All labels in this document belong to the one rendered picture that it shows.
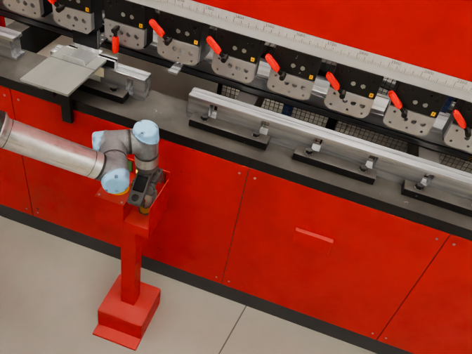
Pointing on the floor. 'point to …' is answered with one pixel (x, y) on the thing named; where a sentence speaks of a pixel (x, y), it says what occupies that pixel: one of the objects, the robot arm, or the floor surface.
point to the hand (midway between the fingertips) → (144, 206)
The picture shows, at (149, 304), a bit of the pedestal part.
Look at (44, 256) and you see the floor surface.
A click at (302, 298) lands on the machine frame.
